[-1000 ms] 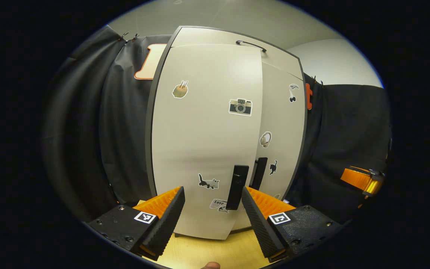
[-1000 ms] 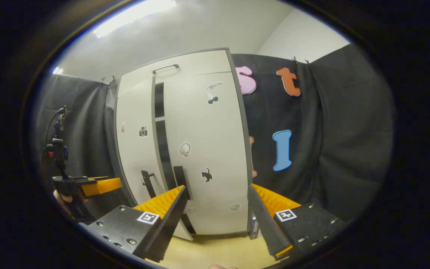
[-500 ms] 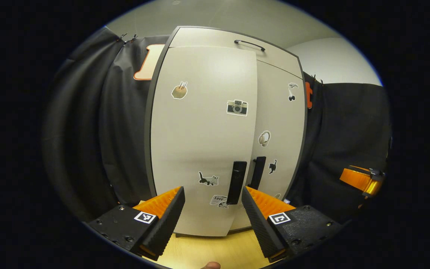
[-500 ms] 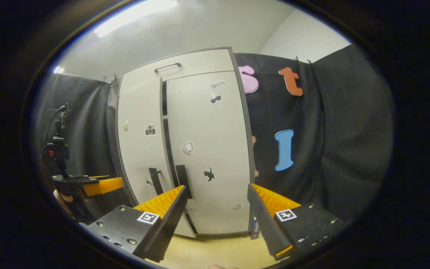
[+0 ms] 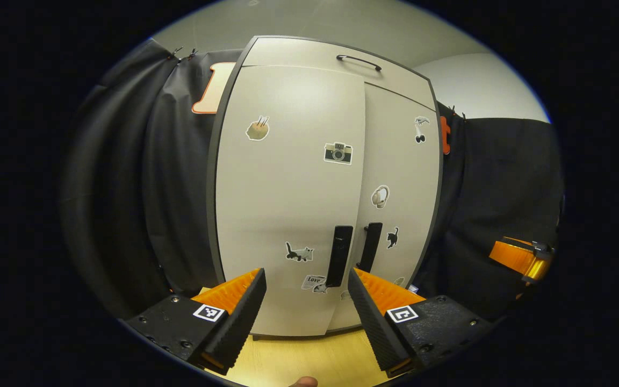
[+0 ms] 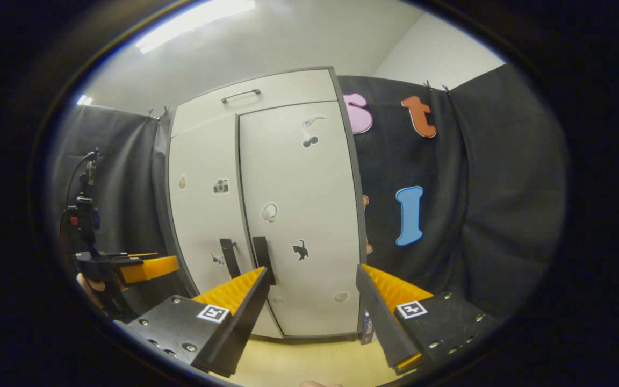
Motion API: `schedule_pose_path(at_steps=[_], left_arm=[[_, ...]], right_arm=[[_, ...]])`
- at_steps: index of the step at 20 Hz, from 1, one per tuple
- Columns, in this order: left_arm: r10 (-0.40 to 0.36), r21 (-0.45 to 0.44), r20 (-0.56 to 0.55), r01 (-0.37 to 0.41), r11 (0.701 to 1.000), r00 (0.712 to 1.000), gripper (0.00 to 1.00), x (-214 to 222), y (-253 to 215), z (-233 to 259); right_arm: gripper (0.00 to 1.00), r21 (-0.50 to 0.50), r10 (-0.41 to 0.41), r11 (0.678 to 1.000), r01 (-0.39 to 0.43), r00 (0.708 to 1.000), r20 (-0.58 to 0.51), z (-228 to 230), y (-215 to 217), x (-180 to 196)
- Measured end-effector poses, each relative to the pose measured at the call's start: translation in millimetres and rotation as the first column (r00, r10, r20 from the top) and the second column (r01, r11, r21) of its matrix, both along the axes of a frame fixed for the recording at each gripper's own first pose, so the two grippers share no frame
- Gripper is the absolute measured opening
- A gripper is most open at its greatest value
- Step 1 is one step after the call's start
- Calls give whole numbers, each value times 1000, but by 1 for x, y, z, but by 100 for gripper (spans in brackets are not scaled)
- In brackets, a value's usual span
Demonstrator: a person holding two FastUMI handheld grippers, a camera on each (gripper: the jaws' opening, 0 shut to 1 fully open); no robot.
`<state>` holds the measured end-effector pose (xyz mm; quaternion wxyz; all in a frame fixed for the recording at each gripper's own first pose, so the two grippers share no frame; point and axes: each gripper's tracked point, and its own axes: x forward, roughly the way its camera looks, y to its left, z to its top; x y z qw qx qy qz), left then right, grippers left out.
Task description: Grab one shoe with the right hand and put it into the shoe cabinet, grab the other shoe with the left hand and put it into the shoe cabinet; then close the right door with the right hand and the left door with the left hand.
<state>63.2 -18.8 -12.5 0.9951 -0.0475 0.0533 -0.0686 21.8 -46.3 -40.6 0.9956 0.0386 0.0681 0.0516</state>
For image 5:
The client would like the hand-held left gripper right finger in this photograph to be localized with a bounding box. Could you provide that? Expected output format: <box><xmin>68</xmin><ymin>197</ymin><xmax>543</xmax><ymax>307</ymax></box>
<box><xmin>347</xmin><ymin>268</ymin><xmax>495</xmax><ymax>378</ymax></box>

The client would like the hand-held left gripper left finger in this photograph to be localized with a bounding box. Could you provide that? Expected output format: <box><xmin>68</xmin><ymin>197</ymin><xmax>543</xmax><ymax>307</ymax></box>
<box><xmin>124</xmin><ymin>268</ymin><xmax>267</xmax><ymax>376</ymax></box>

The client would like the white cabinet door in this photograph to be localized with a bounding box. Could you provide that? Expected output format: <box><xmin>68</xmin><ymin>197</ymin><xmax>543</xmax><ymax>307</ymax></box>
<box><xmin>327</xmin><ymin>83</ymin><xmax>442</xmax><ymax>331</ymax></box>
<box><xmin>215</xmin><ymin>66</ymin><xmax>366</xmax><ymax>338</ymax></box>

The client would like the white shoe cabinet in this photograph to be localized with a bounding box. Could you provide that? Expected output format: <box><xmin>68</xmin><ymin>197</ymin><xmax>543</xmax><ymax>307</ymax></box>
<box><xmin>206</xmin><ymin>35</ymin><xmax>444</xmax><ymax>340</ymax></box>

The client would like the white cabinet drawer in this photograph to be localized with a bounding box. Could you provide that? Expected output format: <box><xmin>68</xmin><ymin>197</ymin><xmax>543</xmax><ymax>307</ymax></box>
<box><xmin>241</xmin><ymin>38</ymin><xmax>436</xmax><ymax>112</ymax></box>

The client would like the black door handle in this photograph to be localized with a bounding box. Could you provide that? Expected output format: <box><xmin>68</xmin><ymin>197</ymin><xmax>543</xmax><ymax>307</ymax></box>
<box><xmin>326</xmin><ymin>226</ymin><xmax>354</xmax><ymax>288</ymax></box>
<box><xmin>356</xmin><ymin>222</ymin><xmax>383</xmax><ymax>273</ymax></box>

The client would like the black drawer handle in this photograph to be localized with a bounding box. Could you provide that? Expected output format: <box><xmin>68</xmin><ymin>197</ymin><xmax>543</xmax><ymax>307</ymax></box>
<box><xmin>336</xmin><ymin>54</ymin><xmax>383</xmax><ymax>72</ymax></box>

